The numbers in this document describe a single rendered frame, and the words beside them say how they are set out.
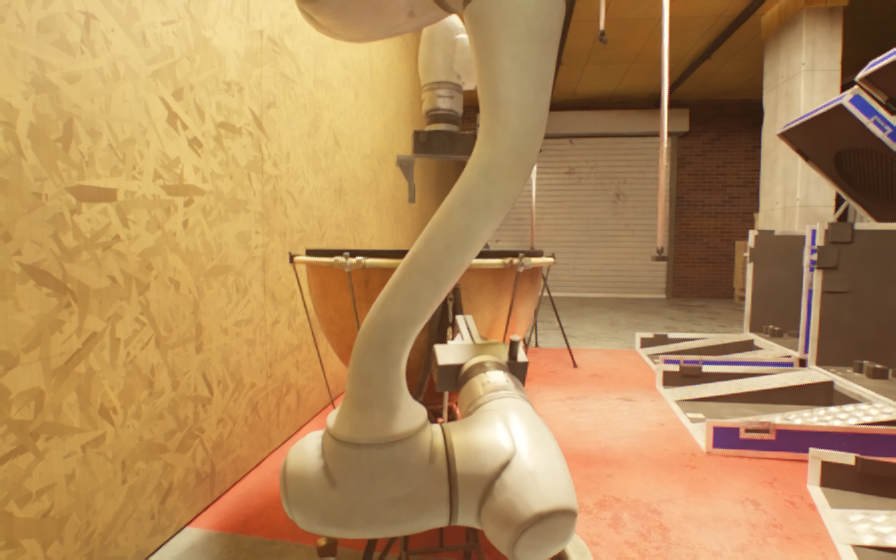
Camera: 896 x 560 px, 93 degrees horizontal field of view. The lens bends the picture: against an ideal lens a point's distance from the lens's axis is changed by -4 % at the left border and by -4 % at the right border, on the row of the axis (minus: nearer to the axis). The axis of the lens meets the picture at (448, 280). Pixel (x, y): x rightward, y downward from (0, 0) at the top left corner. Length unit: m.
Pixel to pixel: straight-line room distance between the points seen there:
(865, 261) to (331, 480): 3.01
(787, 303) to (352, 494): 3.91
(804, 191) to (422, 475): 4.92
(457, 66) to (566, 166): 6.87
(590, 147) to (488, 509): 7.61
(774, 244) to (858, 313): 1.09
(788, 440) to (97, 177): 2.35
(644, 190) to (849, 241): 5.18
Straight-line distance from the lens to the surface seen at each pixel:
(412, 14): 0.56
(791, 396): 2.84
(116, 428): 1.33
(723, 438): 2.11
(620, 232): 7.86
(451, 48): 1.03
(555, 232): 7.70
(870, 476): 2.04
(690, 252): 8.30
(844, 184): 4.25
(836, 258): 3.11
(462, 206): 0.42
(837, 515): 1.86
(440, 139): 0.99
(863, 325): 3.22
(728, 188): 8.57
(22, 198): 1.14
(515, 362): 0.64
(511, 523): 0.45
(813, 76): 5.40
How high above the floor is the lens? 0.81
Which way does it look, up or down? 4 degrees down
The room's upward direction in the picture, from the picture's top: straight up
